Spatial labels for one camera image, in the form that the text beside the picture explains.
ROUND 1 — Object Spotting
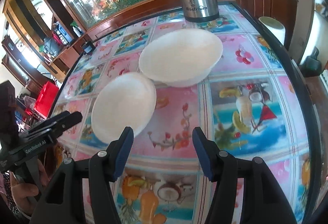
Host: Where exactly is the white foam bowl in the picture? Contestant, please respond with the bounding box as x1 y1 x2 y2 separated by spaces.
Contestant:
138 28 223 88
91 72 157 144

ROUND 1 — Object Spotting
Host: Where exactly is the left human hand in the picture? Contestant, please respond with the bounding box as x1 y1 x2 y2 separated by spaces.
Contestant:
10 160 49 216

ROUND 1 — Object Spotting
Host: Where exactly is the red shopping bag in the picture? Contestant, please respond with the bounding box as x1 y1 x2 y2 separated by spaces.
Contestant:
33 81 59 119

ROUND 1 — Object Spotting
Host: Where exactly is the wooden side cabinet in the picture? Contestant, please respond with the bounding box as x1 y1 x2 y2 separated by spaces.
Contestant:
50 34 91 83

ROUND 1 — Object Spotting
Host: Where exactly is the blue grey water jug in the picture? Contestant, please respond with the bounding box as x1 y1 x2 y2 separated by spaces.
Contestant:
43 37 61 57

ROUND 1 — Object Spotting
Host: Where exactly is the small black blue jar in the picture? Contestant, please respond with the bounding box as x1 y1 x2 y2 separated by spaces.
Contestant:
82 41 96 55

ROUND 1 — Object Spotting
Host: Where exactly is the blue thermos jug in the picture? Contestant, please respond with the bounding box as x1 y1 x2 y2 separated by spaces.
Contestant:
53 21 72 45

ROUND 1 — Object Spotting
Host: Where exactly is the white spray bottle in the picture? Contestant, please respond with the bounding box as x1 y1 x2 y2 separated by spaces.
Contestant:
71 21 83 37

